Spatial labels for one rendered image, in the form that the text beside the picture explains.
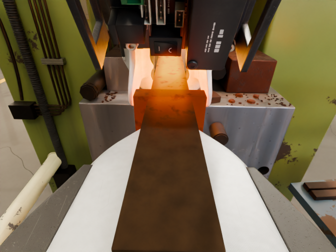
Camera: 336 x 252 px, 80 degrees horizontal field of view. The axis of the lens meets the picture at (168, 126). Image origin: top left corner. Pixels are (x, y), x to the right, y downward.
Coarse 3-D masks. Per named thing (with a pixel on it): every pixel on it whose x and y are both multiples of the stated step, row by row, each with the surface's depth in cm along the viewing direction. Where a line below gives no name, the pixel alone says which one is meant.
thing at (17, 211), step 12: (48, 156) 65; (48, 168) 60; (36, 180) 56; (48, 180) 59; (24, 192) 52; (36, 192) 54; (12, 204) 49; (24, 204) 50; (12, 216) 47; (24, 216) 49; (0, 228) 44; (12, 228) 46; (0, 240) 43
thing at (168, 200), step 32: (160, 64) 21; (160, 96) 12; (192, 96) 12; (160, 128) 10; (192, 128) 10; (160, 160) 8; (192, 160) 8; (128, 192) 6; (160, 192) 6; (192, 192) 6; (128, 224) 5; (160, 224) 5; (192, 224) 5
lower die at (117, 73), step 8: (112, 48) 43; (112, 56) 37; (120, 56) 37; (184, 56) 37; (104, 64) 38; (112, 64) 38; (120, 64) 37; (184, 64) 37; (104, 72) 38; (112, 72) 38; (120, 72) 38; (128, 72) 38; (112, 80) 39; (120, 80) 39; (112, 88) 40; (120, 88) 40
